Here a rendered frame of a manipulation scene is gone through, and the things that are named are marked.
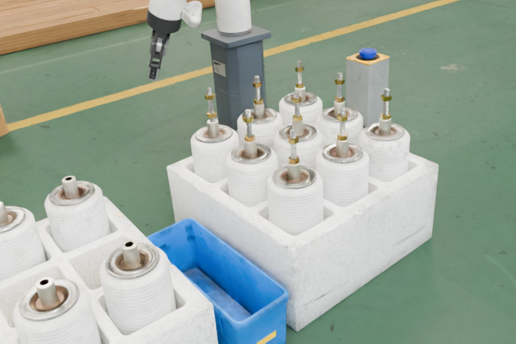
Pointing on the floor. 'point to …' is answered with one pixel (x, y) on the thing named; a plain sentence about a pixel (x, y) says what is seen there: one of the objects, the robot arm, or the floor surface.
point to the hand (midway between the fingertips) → (154, 66)
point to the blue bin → (227, 284)
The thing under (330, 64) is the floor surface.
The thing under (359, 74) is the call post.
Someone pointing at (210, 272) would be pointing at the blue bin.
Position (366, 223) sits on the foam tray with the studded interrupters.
